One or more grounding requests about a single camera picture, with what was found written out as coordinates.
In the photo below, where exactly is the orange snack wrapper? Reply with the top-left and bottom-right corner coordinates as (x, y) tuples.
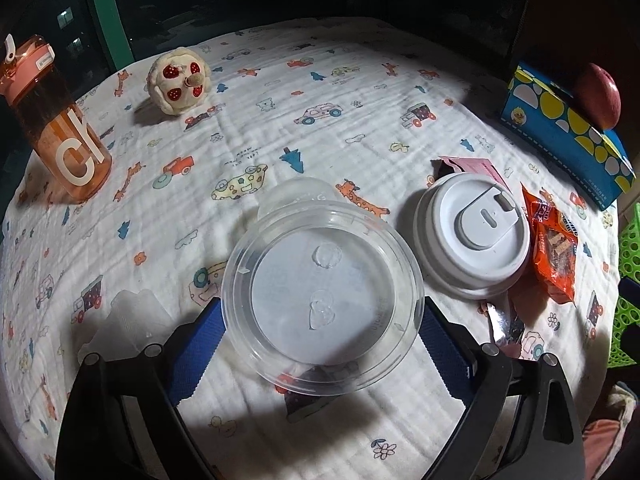
(521, 183), (581, 306)

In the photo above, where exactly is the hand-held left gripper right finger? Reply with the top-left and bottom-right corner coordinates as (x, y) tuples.
(419, 296), (586, 480)

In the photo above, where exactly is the brown wooden headboard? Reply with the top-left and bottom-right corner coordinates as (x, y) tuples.
(507, 0), (640, 91)

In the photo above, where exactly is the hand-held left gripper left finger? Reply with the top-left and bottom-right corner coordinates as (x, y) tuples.
(56, 297), (227, 480)

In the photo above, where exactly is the clear round lid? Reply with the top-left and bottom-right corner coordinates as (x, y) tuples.
(220, 177), (426, 396)

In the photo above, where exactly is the white cup lid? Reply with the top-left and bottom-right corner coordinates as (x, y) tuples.
(412, 172), (531, 301)

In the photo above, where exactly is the clear square plastic box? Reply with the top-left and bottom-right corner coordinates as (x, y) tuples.
(75, 287), (173, 361)

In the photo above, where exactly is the green window frame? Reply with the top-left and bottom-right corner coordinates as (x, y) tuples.
(82, 0), (133, 73)

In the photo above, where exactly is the green plastic mesh basket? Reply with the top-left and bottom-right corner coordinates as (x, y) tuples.
(602, 200), (640, 371)

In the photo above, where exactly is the cream toy with red spots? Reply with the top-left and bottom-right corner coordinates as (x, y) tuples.
(146, 46), (213, 116)

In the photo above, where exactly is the pink paper slip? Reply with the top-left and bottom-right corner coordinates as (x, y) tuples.
(432, 156), (513, 196)

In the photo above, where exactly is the red apple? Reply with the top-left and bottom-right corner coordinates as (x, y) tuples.
(571, 62), (622, 132)

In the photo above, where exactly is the blue patterned tissue box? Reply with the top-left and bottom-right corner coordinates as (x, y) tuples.
(499, 62), (637, 211)

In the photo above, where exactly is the orange water bottle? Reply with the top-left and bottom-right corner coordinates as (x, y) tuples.
(0, 34), (113, 204)

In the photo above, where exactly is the pink cloth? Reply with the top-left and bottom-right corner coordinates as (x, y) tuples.
(582, 417), (632, 467)

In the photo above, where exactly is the silver foil sachet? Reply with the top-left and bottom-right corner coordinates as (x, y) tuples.
(480, 297), (526, 358)

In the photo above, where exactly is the white printed blanket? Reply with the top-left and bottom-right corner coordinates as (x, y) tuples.
(0, 16), (631, 480)

